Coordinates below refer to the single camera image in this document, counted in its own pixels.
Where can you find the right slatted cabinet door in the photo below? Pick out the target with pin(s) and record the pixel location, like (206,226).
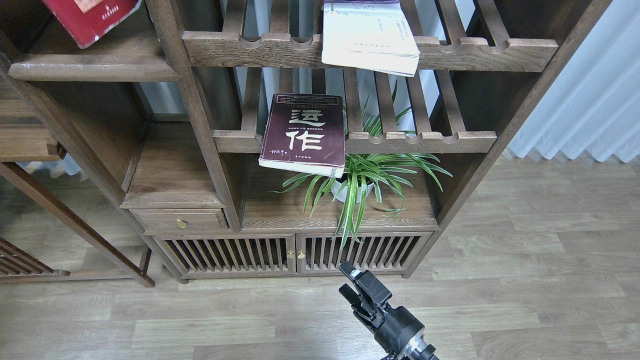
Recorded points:
(380,253)

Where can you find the white paperback book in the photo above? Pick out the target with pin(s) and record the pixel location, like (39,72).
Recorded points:
(368,34)

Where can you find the dark maroon book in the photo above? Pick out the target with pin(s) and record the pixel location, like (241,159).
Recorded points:
(305,133)

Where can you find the green spider plant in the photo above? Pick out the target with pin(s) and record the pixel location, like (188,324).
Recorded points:
(382,169)

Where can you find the wooden drawer with brass knob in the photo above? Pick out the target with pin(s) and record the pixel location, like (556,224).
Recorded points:
(158,221)

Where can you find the white plant pot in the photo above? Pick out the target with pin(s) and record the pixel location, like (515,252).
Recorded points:
(359,186)

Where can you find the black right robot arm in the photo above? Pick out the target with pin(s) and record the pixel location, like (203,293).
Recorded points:
(397,331)

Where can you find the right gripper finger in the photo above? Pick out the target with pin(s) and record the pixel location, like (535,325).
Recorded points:
(356,301)
(371,289)

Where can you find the wooden side furniture left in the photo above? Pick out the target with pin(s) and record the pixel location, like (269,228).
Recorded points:
(25,139)

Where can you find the red paperback book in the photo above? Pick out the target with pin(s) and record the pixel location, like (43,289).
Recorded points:
(88,20)

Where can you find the dark wooden bookshelf unit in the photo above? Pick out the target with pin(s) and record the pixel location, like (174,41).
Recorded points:
(163,111)

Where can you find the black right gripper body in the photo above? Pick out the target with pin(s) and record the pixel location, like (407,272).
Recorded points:
(397,331)

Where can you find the white pleated curtain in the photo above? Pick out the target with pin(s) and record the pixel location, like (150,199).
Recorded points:
(593,107)

